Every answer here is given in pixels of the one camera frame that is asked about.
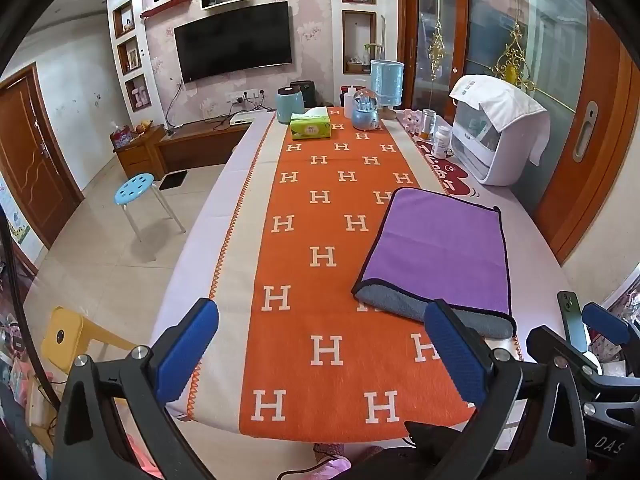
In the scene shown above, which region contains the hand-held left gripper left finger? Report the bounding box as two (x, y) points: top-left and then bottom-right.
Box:
(52, 298), (219, 480)

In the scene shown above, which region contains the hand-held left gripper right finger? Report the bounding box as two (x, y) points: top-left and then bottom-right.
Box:
(422, 299), (589, 480)

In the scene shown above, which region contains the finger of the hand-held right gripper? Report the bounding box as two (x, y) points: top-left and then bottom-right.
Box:
(581, 301), (640, 361)
(526, 325), (602, 397)

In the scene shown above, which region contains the purple towel with grey underside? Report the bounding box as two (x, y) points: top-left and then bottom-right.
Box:
(351, 187), (517, 339)

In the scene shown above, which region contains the dark green smartphone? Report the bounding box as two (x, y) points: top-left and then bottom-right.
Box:
(557, 290), (590, 356)

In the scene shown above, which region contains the yellow plastic stool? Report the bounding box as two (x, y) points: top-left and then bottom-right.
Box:
(41, 306), (138, 376)

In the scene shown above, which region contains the pink cloth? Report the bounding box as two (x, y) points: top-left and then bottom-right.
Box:
(310, 455), (352, 480)

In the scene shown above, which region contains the blue round stool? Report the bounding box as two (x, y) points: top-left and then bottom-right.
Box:
(115, 172), (187, 239)

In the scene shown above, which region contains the pile of colourful packets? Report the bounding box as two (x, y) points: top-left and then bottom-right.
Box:
(0, 310), (57, 480)

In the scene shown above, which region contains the orange letter-print table blanket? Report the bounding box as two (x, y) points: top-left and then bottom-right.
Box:
(162, 105), (523, 443)

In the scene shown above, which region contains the wooden framed glass sliding door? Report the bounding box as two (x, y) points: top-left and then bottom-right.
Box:
(399, 0), (640, 266)

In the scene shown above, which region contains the white countertop cabinet appliance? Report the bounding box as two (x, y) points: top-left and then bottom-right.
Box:
(450, 91), (550, 186)

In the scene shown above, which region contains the wooden side cabinet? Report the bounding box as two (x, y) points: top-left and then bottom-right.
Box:
(112, 125), (167, 181)

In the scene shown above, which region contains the low wooden tv bench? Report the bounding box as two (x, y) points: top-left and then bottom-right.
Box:
(152, 119), (257, 175)

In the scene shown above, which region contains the white pill bottle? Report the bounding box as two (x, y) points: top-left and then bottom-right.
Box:
(432, 125), (454, 160)

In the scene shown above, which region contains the white towel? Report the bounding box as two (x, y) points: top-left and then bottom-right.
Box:
(448, 74), (550, 167)

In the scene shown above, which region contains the brown wooden door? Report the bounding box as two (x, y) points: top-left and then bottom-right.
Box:
(0, 62), (84, 249)

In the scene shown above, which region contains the green tissue box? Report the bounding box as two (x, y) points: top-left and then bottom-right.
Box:
(290, 108), (333, 141)

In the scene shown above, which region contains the blue globe-shaped holder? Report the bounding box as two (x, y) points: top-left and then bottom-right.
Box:
(351, 87), (383, 132)

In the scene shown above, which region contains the light blue kettle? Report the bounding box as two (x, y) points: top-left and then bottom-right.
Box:
(276, 86), (305, 124)

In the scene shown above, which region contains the light blue cylindrical bin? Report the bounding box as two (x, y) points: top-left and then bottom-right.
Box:
(370, 59), (405, 120)

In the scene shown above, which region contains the black appliance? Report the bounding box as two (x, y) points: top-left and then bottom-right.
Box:
(290, 80), (326, 110)

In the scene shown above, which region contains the black flat-screen television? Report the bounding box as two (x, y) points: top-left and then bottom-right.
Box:
(173, 1), (293, 85)

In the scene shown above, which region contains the wall poster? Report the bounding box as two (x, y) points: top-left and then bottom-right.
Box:
(0, 175), (43, 262)

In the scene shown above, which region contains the red wall shelf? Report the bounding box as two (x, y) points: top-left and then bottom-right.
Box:
(140, 0), (193, 19)

